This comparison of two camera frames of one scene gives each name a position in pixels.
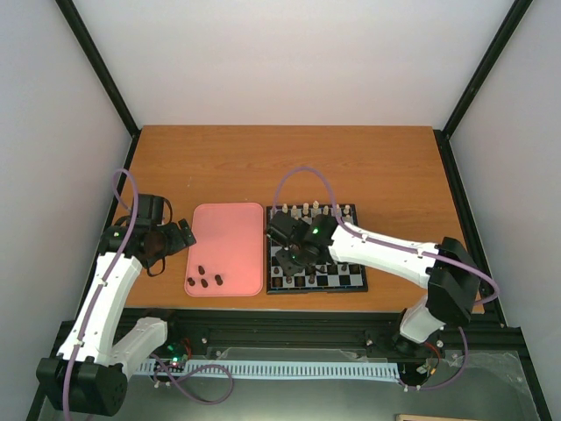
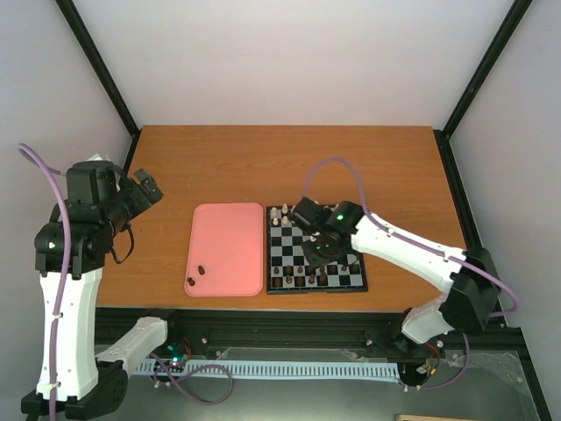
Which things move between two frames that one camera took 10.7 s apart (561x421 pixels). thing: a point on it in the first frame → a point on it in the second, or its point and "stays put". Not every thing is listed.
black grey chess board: x=333 y=276 stays put
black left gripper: x=178 y=240 → x=142 y=198
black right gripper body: x=296 y=264 → x=323 y=255
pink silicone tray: x=225 y=254 stays put
